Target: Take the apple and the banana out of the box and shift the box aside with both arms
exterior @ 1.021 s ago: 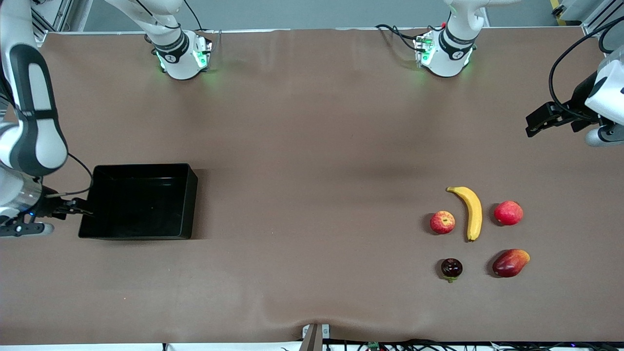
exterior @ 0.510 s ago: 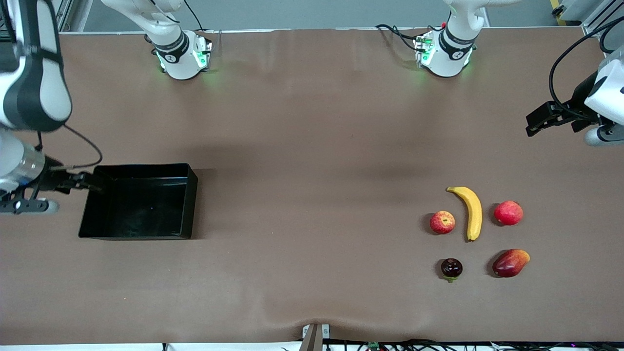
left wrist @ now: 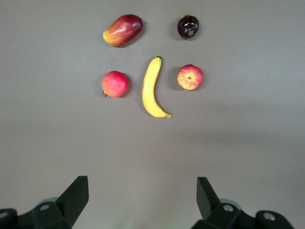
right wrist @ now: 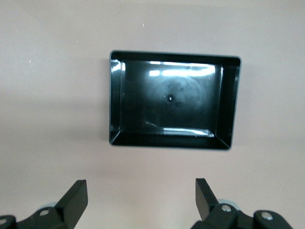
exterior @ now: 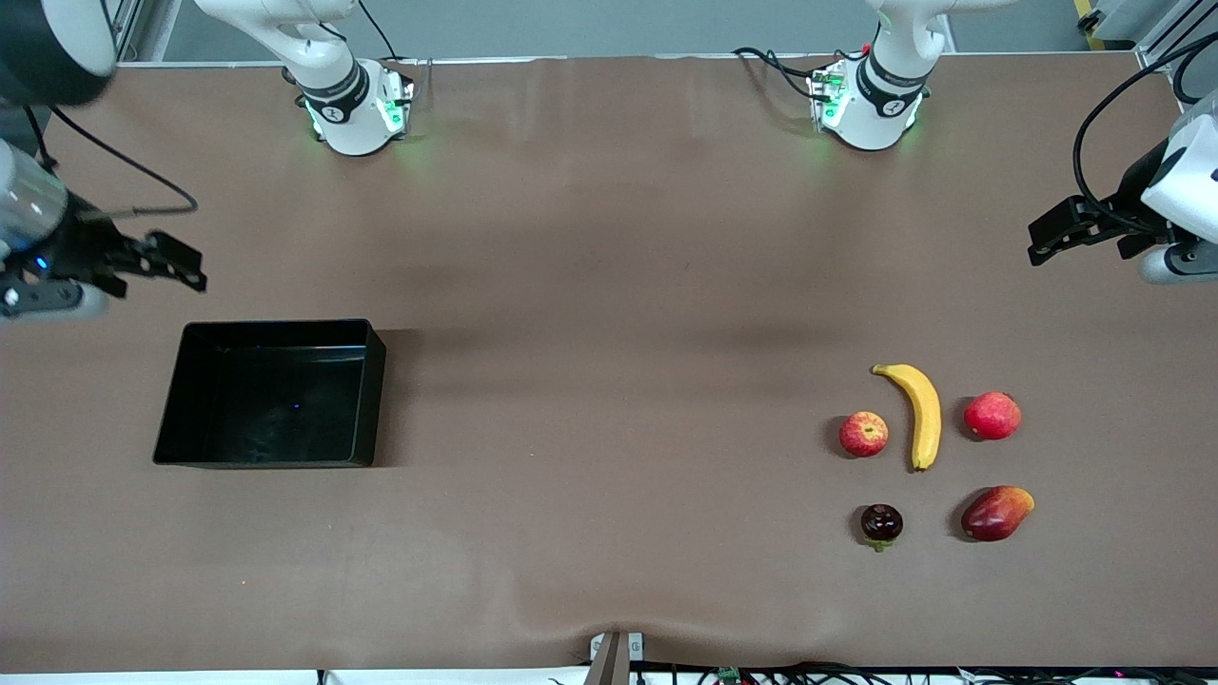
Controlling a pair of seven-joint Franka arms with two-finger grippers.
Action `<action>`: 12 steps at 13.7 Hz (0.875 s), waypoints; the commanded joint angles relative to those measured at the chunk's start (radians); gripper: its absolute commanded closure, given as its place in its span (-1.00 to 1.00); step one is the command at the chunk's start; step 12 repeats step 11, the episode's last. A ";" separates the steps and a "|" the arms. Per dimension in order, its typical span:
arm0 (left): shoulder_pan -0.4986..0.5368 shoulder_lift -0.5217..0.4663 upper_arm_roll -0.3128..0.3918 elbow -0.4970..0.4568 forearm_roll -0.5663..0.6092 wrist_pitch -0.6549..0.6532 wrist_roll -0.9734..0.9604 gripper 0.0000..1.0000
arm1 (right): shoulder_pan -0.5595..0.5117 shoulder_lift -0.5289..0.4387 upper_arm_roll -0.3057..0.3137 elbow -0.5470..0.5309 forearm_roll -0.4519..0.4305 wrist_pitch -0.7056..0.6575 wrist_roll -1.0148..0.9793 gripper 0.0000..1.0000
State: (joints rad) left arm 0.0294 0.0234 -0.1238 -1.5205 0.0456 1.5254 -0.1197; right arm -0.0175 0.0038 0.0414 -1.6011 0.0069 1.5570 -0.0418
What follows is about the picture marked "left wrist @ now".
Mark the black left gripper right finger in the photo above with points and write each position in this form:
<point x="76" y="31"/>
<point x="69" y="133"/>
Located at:
<point x="209" y="198"/>

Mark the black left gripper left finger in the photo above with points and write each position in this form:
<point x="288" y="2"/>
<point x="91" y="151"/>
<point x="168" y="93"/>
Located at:
<point x="71" y="198"/>

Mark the red yellow striped apple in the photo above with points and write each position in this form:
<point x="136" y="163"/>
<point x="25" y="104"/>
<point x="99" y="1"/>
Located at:
<point x="190" y="77"/>

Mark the yellow banana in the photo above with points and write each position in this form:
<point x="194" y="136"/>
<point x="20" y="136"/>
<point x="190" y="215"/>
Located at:
<point x="150" y="90"/>

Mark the dark purple mangosteen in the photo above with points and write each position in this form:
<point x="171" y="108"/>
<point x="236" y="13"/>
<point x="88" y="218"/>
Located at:
<point x="188" y="26"/>

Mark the red yellow mango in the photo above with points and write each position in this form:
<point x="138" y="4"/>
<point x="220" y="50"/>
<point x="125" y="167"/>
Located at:
<point x="122" y="29"/>

